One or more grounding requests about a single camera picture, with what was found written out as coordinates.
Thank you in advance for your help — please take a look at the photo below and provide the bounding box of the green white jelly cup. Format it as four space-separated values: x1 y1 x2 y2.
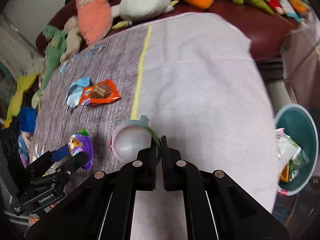
110 115 160 164

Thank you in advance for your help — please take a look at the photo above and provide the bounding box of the light blue wrapper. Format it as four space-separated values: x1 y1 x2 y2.
67 76 90 109

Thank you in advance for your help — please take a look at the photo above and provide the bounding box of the orange chocolate wafer wrapper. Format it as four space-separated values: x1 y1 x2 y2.
78 79 121 106

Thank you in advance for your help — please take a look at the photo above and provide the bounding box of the orange meat floss bread wrapper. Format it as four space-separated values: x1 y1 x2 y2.
279 163 290 183

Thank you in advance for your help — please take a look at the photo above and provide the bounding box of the clear green printed plastic bag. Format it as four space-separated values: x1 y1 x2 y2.
289 141 310 182

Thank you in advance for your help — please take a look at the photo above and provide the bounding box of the blue trash bin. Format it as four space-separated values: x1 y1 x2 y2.
274 104 319 196

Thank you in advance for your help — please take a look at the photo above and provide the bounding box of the blue scrub sponge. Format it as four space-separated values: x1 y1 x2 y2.
20 107 36 133

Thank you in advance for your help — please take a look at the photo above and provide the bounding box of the yellow plush toy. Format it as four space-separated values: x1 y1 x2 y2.
4 73 37 128

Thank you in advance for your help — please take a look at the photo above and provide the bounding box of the grey purple tablecloth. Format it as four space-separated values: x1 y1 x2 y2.
27 13 279 239

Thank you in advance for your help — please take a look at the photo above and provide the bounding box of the light green crocodile plush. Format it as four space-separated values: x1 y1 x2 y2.
31 25 67 109

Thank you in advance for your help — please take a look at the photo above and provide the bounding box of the beige bear plush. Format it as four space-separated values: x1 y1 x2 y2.
60 16 82 63

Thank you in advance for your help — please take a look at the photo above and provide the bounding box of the pink carrot plush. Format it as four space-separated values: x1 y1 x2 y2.
75 0 113 46

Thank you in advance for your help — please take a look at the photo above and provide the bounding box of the white goose plush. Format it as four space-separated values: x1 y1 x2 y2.
111 0 179 30

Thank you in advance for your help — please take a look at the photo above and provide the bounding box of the dark red leather sofa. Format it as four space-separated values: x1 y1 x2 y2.
35 0 299 61

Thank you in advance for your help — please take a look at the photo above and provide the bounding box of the plaid checked bedsheet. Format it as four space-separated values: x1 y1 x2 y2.
280 9 319 111

